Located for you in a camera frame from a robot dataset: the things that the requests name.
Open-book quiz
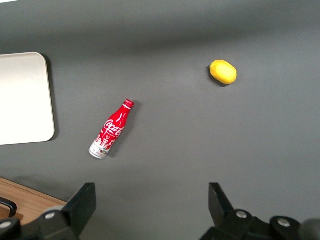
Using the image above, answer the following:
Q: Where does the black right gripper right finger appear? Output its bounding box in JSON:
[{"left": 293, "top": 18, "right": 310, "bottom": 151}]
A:
[{"left": 199, "top": 182, "right": 304, "bottom": 240}]

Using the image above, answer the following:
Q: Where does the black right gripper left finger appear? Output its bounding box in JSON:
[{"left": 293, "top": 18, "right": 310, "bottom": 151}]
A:
[{"left": 0, "top": 182, "right": 97, "bottom": 240}]

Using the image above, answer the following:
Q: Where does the wooden drawer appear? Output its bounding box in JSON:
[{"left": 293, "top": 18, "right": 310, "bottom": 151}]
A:
[{"left": 0, "top": 176, "right": 67, "bottom": 226}]

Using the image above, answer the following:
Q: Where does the black metal drawer handle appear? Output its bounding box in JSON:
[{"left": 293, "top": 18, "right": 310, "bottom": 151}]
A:
[{"left": 0, "top": 196, "right": 18, "bottom": 218}]

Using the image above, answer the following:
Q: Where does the red Coca-Cola bottle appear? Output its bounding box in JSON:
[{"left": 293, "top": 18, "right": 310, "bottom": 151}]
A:
[{"left": 88, "top": 98, "right": 135, "bottom": 160}]

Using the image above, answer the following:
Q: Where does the beige plastic tray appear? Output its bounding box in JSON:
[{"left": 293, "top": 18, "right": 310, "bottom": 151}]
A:
[{"left": 0, "top": 51, "right": 56, "bottom": 146}]

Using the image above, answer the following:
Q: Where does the yellow lemon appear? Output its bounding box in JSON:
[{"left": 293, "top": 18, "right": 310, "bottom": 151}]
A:
[{"left": 209, "top": 59, "right": 238, "bottom": 85}]

